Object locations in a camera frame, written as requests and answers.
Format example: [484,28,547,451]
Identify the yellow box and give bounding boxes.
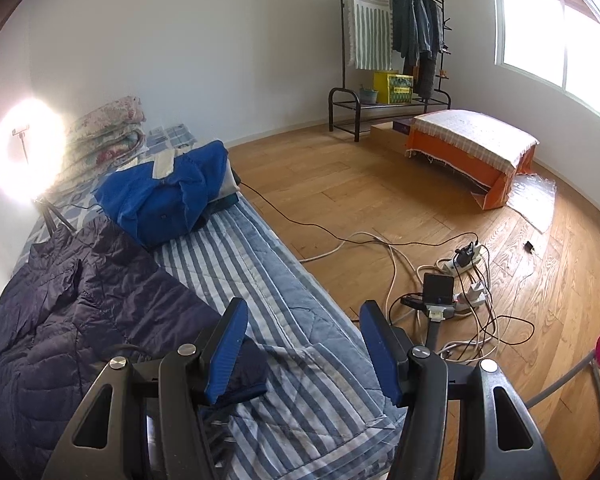
[372,71,415,106]

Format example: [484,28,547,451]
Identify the window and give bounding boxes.
[492,0,600,128]

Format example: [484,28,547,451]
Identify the dark grey hanging sweater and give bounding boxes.
[391,0,419,67]

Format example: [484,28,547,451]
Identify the blue white striped blanket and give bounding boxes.
[152,200,411,480]

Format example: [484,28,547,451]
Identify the white cable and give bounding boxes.
[300,231,406,311]

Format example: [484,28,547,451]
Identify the grey metal tube frame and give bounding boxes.
[525,347,600,426]

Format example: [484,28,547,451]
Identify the navy puffer jacket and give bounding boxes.
[0,217,270,480]

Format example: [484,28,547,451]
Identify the white grey striped towel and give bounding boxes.
[341,0,394,71]

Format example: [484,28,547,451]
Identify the black ring light cable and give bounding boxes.
[237,180,481,252]

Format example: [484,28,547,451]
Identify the black tripod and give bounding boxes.
[32,195,76,233]

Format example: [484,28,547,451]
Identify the white folded garment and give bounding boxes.
[220,157,242,198]

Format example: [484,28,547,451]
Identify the white power strip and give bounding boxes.
[437,242,483,275]
[450,284,487,309]

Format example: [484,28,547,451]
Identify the white checked cloth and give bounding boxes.
[411,109,540,177]

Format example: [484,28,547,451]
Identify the flat cardboard box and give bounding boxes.
[370,120,413,153]

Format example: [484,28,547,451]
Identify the black box device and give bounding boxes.
[422,272,455,306]

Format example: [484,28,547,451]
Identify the dark hanging trousers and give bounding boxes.
[402,52,439,101]

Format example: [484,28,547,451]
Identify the orange low table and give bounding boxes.
[405,127,537,211]

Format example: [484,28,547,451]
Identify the clear plastic sheet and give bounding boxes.
[507,172,558,233]

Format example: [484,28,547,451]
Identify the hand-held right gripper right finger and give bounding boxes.
[359,300,561,480]

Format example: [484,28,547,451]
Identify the black clothes rack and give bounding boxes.
[328,0,453,143]

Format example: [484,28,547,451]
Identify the blue denim hanging jacket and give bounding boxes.
[412,0,447,60]

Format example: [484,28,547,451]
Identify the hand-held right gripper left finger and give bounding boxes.
[40,297,251,480]

